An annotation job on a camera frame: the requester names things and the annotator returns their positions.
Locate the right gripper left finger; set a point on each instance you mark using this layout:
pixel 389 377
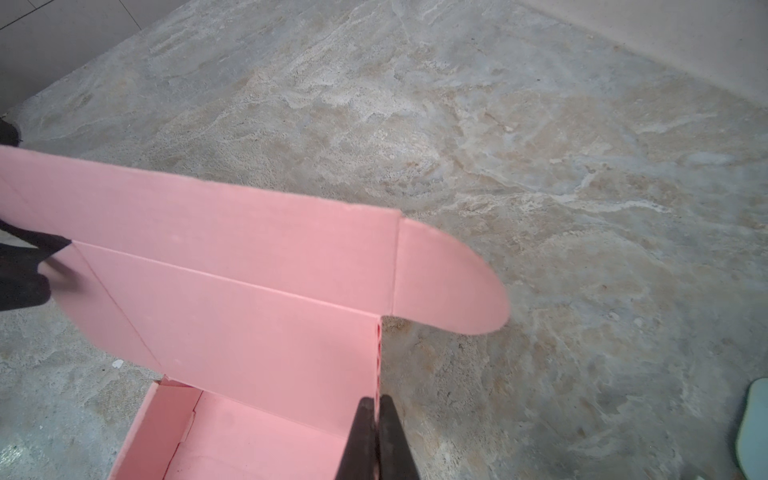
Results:
pixel 359 458

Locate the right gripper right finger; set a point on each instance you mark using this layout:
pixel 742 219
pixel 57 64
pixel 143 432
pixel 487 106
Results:
pixel 396 461

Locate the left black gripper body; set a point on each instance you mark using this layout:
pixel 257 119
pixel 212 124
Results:
pixel 22 286

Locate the pink paper box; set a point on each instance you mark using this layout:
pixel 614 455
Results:
pixel 261 311

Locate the light blue paper box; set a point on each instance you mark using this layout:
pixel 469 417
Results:
pixel 752 440

